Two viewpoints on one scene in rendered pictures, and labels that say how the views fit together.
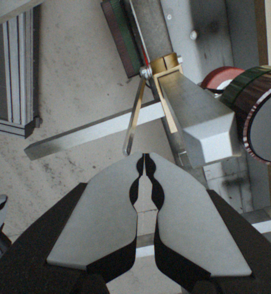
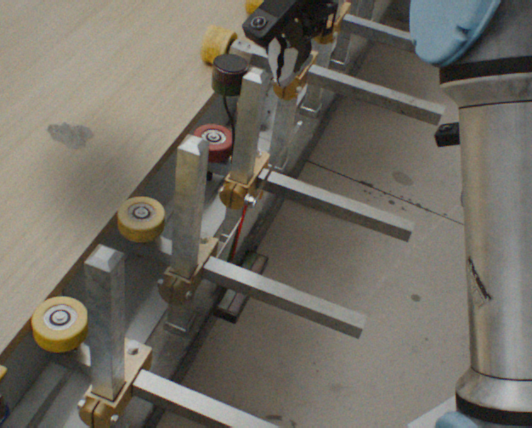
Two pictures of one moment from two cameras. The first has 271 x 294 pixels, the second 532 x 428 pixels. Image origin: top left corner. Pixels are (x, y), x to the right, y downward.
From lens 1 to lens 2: 115 cm
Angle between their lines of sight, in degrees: 29
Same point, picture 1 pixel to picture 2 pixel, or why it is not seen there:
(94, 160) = (461, 357)
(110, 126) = (312, 190)
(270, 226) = (257, 49)
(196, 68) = not seen: hidden behind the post
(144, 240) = (361, 94)
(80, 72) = not seen: outside the picture
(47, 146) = (384, 217)
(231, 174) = not seen: hidden behind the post
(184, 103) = (251, 104)
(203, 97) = (243, 102)
